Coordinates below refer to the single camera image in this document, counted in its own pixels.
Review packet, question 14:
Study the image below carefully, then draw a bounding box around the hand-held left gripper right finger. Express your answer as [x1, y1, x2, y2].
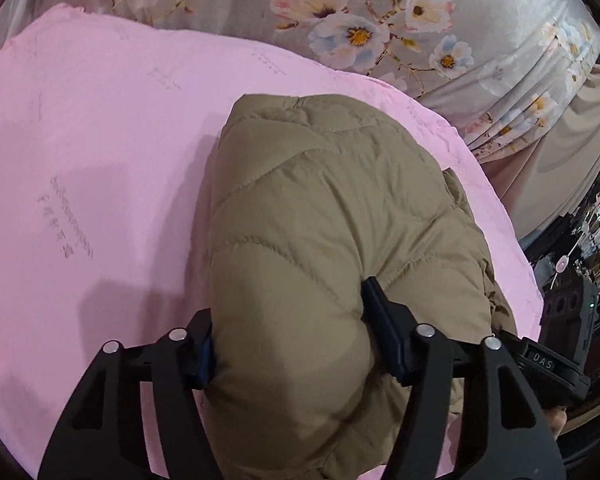
[361, 277, 567, 480]

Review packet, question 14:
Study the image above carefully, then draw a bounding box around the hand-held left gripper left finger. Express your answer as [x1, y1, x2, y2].
[37, 309, 222, 480]

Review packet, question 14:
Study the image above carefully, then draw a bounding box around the khaki quilted puffer jacket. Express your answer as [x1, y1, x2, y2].
[200, 92, 520, 480]

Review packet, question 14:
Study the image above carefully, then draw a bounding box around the person's right hand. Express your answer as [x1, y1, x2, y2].
[548, 406, 570, 438]

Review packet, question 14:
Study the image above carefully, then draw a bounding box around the beige bed skirt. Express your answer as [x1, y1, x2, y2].
[480, 62, 600, 243]

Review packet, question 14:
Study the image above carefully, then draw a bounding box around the pink blanket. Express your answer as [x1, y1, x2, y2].
[0, 2, 546, 480]

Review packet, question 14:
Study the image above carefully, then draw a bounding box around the grey floral bed sheet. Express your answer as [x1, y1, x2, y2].
[30, 0, 600, 161]

